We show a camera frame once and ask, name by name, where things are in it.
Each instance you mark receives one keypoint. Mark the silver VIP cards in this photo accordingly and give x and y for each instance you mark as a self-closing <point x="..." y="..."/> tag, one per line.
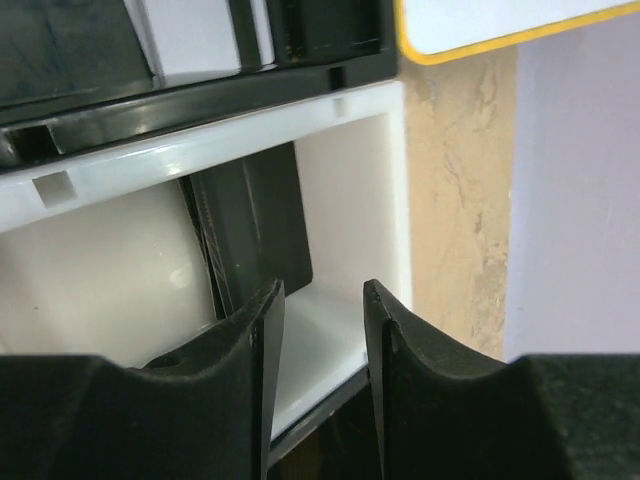
<point x="189" y="41"/>

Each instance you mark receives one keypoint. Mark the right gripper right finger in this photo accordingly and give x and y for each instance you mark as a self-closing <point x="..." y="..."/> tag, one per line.
<point x="445" y="411"/>

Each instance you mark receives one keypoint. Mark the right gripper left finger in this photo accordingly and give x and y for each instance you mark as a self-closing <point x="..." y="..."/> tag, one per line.
<point x="201" y="411"/>

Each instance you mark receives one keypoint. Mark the black white card sorting tray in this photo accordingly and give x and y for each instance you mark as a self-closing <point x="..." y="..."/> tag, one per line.
<point x="98" y="252"/>

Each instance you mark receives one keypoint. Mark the white board with yellow rim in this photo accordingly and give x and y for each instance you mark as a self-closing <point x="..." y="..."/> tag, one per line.
<point x="435" y="32"/>

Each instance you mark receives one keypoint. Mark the black VIP cards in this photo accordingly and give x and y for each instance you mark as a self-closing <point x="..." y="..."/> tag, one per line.
<point x="197" y="191"/>

